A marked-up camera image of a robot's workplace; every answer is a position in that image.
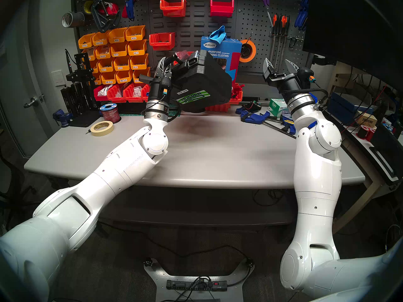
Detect dark table leg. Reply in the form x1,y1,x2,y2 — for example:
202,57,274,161
94,221,109,239

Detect blue cleaning cloths box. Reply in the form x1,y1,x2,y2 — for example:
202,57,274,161
201,36,242,85

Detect green white wipes box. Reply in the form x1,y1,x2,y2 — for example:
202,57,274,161
269,98,290,118

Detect orange black screwdriver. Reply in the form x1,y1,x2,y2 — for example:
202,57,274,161
271,14,279,67
279,14,286,69
284,15,292,61

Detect dark pegboard wall panel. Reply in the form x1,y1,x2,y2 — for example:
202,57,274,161
74,0,310,85

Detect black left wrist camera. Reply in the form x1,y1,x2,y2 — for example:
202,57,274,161
160,78,173,97

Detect brown cardboard box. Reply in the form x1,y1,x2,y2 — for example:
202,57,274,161
356,111,378,127

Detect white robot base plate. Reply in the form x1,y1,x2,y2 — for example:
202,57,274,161
143,257,255,302

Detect black metal clamp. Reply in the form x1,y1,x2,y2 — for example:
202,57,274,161
90,0,122,33

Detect red wire spool blue label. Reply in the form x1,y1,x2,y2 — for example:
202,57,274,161
100,103,122,124

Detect beige wooden side table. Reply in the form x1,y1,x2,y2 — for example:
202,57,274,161
332,103,403,239

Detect black white equipment case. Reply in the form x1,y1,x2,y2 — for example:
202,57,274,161
362,122,403,187

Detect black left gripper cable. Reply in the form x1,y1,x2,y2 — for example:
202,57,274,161
167,98,182,122

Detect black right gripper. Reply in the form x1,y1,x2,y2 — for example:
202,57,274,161
263,58,306,96

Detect beige masking tape roll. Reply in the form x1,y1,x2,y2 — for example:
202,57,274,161
90,120,114,137

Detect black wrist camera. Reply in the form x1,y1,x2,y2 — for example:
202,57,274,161
296,66,315,85
160,78,173,97

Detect black tool box green sticker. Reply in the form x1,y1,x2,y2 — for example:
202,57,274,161
164,50,233,113

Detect blue microfiber cloth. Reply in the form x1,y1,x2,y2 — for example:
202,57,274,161
209,25,227,42

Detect black floor cable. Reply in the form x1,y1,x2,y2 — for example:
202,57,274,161
96,221,254,267

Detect silver door handle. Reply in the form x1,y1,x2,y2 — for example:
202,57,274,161
24,95,46,108

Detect black power strip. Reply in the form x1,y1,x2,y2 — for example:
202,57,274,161
166,279,228,292

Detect blue bench vise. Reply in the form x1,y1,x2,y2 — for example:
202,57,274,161
53,109,73,128

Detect grey duct tape roll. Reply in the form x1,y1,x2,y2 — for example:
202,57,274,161
61,11,85,29

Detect black metal fixture stand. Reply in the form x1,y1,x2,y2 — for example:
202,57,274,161
65,50,101,128

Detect blue storage box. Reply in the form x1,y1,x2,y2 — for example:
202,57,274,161
327,92,358,124

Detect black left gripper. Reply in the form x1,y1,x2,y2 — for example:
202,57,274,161
148,57,173,101

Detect orange tape roll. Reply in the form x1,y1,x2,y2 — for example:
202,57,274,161
239,39,256,63

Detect blue yellow bar clamp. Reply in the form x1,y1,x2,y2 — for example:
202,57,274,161
281,115,297,135

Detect black office chair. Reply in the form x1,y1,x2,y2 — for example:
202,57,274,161
0,147,35,223

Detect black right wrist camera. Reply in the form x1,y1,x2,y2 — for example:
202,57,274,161
296,66,315,85

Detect black braided right gripper cable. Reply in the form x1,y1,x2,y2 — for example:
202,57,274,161
280,87,329,109

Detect green cutting mat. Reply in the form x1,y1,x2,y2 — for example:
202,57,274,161
119,111,181,117

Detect black monitor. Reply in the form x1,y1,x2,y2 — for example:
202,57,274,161
302,0,403,91

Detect purple handled scissors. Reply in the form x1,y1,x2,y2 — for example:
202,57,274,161
257,0,274,26

